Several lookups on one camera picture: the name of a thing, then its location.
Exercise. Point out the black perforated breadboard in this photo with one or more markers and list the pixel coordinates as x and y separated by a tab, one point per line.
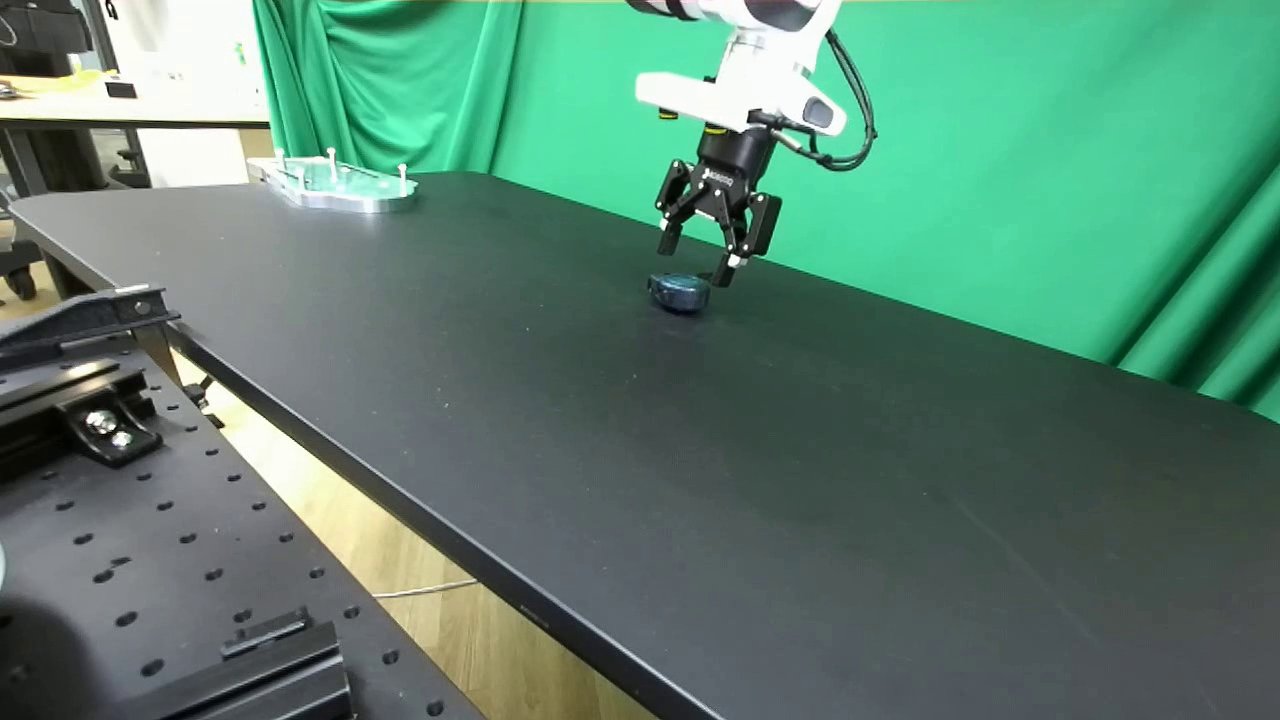
160	586

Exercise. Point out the black metal bracket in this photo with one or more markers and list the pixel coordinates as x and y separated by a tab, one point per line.
108	430

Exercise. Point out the white background cabinet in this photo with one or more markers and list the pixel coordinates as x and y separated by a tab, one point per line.
184	42

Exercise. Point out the blue round measuring tape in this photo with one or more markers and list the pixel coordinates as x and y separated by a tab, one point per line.
681	294

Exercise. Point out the black aluminium rail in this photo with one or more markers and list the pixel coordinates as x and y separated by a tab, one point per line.
65	326

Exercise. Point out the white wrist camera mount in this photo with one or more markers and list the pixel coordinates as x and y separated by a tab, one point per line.
747	101

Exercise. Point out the clear acrylic plate with posts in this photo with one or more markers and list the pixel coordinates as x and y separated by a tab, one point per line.
334	184

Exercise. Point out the beige background desk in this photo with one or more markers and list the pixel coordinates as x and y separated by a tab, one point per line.
123	104

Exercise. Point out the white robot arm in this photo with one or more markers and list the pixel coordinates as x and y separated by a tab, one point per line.
747	26

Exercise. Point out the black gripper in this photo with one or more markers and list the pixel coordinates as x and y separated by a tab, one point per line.
731	163

